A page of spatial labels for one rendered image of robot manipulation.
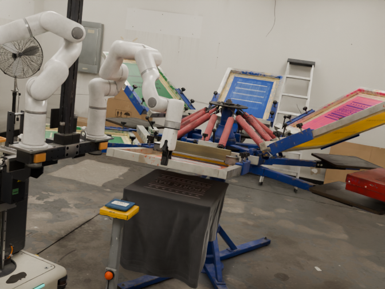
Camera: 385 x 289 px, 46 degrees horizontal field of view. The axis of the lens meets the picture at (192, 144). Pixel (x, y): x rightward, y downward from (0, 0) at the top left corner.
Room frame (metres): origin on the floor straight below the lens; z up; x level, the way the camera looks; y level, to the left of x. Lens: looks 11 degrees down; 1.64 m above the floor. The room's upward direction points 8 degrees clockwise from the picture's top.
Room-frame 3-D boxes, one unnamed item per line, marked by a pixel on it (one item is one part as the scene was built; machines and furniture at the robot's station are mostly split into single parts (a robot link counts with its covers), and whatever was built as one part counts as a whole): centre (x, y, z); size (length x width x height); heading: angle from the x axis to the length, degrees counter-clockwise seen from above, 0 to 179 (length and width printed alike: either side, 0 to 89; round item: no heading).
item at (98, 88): (2.41, 0.52, 1.37); 0.13 x 0.10 x 0.16; 140
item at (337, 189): (2.94, -0.71, 0.91); 1.34 x 0.40 x 0.08; 46
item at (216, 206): (2.28, -0.17, 0.74); 0.46 x 0.04 x 0.42; 166
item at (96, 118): (2.41, 0.54, 1.21); 0.16 x 0.13 x 0.15; 65
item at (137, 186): (2.32, 0.04, 0.95); 0.48 x 0.44 x 0.01; 166
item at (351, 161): (3.59, -0.87, 0.91); 1.34 x 0.40 x 0.08; 106
